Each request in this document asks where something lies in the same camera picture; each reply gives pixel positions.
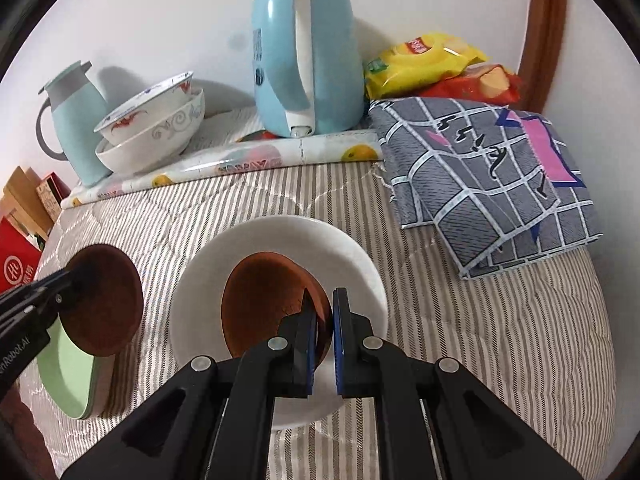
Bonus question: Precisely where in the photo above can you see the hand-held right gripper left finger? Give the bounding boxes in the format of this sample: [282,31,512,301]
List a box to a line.
[60,293,320,480]

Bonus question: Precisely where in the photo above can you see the red snack bag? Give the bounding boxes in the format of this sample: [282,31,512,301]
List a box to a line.
[414,63,523,107]

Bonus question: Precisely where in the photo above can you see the light blue electric kettle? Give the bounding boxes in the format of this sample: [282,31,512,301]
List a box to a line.
[251,0,366,139]

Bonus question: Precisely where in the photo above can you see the yellow snack bag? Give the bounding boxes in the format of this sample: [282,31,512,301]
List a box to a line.
[364,32,492,101]

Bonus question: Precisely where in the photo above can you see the white bowl blue red print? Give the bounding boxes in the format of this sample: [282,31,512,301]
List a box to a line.
[93,70,195,147]

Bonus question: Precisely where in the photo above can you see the light blue thermos jug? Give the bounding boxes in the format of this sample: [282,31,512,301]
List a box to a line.
[37,60,114,187]

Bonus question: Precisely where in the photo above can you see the plain white bowl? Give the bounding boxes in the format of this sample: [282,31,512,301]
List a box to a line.
[169,215,389,431]

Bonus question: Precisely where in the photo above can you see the light green plate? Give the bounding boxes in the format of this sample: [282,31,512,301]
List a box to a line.
[37,317,119,420]

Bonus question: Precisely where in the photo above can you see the brown wooden door frame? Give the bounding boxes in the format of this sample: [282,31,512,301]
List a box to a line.
[516,0,569,114]

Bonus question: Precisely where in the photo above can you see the white bowl grey swirl print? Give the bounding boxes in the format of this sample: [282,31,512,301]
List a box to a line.
[95,87,206,176]

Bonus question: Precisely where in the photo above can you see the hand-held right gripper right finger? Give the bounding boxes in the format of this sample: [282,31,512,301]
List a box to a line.
[332,288,584,480]

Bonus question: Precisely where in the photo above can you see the red paper bag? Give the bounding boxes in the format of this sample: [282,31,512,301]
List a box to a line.
[0,214,44,295]

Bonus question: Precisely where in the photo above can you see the grey plaid cloth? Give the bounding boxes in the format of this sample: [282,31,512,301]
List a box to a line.
[368,97,602,280]

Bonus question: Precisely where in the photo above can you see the brown patterned box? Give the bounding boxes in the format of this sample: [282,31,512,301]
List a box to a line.
[35,172,72,222]

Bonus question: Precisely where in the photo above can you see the small brown dish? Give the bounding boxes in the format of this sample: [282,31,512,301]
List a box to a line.
[221,252,334,367]
[62,243,145,357]

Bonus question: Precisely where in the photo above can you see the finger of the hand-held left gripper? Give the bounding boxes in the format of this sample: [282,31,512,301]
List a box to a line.
[0,293,69,348]
[0,266,84,312]

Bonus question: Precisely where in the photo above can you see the brown cardboard boxes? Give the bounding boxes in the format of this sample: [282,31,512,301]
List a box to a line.
[2,165,54,242]

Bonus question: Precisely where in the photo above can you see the striped quilt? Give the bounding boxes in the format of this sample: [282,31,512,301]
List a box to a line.
[10,156,619,480]

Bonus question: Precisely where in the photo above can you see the fruit print table mat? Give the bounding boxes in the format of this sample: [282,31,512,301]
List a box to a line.
[60,129,384,210]

